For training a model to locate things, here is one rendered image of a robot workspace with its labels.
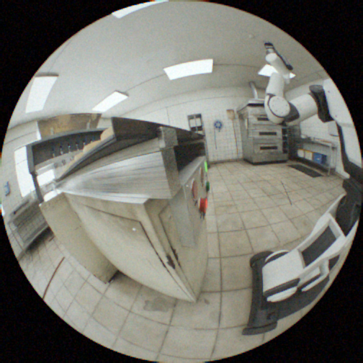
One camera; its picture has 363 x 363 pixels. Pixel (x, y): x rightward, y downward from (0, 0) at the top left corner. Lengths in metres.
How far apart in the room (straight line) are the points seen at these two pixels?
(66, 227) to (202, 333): 1.02
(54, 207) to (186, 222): 0.73
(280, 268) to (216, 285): 0.57
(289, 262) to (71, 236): 1.03
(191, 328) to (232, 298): 0.34
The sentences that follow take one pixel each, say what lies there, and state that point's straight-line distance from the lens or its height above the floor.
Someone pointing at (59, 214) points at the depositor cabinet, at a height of 0.74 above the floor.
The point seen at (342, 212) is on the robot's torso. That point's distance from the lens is 0.51.
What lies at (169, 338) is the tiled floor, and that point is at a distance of 0.94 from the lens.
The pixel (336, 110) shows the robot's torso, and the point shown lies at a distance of 0.47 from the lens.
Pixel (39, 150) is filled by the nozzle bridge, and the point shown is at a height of 1.14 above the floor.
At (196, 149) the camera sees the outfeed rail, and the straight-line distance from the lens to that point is 0.38.
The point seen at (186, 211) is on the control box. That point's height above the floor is 0.80.
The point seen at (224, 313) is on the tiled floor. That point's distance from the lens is 0.90.
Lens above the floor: 0.89
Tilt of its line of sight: 19 degrees down
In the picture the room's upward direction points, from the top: 11 degrees counter-clockwise
